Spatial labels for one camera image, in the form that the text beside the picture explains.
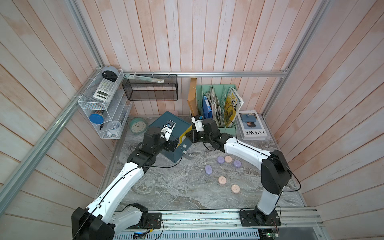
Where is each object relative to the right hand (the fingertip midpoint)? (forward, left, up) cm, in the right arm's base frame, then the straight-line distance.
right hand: (185, 134), depth 85 cm
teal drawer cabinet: (-1, +1, +3) cm, 3 cm away
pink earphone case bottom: (-25, -29, -18) cm, 42 cm away
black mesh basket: (+39, +27, +5) cm, 48 cm away
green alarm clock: (+15, +35, -10) cm, 40 cm away
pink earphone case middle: (-20, -22, -18) cm, 35 cm away
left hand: (-5, +8, +6) cm, 11 cm away
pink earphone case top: (-6, -27, -18) cm, 33 cm away
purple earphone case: (-14, -14, -17) cm, 26 cm away
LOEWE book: (+20, -47, -15) cm, 53 cm away
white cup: (0, +40, +6) cm, 40 cm away
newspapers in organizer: (+19, -20, +1) cm, 28 cm away
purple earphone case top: (-7, -22, -18) cm, 29 cm away
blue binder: (+18, -13, +2) cm, 22 cm away
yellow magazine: (+26, -32, -1) cm, 41 cm away
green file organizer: (+38, -25, +2) cm, 46 cm away
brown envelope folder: (+15, -4, +14) cm, 21 cm away
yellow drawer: (-3, +1, +1) cm, 3 cm away
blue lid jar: (0, +46, +13) cm, 48 cm away
